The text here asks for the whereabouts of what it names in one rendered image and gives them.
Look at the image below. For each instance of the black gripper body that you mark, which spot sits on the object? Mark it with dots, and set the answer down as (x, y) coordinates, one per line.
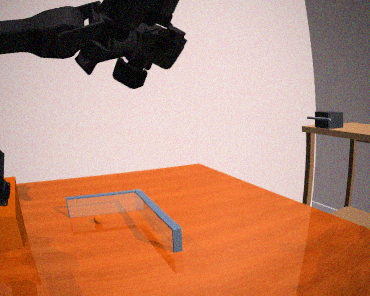
(133, 74)

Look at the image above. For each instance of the clear l-shaped wall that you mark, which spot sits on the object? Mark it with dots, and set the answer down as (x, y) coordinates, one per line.
(120, 203)

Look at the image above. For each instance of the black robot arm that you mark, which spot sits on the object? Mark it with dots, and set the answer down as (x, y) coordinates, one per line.
(60, 33)

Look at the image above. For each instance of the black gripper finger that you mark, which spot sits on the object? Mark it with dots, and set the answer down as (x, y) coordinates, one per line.
(148, 66)
(166, 21)

